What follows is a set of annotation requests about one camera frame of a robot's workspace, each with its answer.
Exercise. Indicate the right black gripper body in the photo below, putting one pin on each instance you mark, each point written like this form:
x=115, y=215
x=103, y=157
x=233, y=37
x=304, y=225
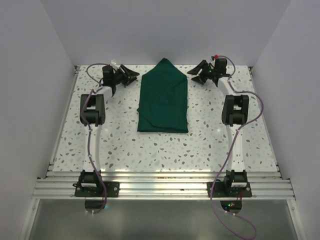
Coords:
x=208, y=72

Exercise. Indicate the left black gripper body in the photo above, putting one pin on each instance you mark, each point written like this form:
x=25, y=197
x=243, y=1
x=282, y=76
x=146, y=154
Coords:
x=119, y=77

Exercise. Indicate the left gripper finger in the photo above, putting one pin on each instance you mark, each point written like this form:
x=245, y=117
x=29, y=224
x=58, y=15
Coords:
x=128, y=80
x=128, y=72

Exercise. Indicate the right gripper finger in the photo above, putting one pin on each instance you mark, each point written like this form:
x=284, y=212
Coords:
x=200, y=79
x=198, y=68

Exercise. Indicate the green surgical drape cloth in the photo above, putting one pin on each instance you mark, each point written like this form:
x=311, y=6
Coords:
x=163, y=100

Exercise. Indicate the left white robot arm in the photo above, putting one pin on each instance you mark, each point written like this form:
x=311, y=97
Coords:
x=93, y=115

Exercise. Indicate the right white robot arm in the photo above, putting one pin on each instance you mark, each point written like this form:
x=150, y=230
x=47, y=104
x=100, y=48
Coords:
x=234, y=115

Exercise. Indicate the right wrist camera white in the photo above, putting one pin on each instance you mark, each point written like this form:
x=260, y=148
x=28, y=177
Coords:
x=215, y=57

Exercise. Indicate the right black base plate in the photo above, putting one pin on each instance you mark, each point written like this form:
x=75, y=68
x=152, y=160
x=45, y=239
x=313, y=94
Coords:
x=221, y=190

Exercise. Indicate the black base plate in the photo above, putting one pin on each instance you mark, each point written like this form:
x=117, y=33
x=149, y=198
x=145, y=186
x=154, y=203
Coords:
x=221, y=190
x=91, y=190

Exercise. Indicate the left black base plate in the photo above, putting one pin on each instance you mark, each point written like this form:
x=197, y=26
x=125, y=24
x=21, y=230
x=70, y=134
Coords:
x=91, y=190

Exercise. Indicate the aluminium frame rail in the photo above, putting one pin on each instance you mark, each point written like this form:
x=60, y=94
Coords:
x=163, y=185

